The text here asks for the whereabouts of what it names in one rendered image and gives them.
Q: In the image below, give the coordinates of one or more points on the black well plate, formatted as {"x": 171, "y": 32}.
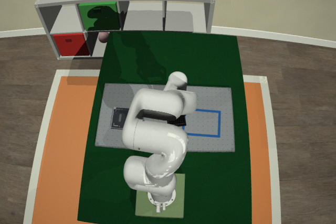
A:
{"x": 178, "y": 122}

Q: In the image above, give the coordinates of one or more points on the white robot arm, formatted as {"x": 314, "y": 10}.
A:
{"x": 168, "y": 141}

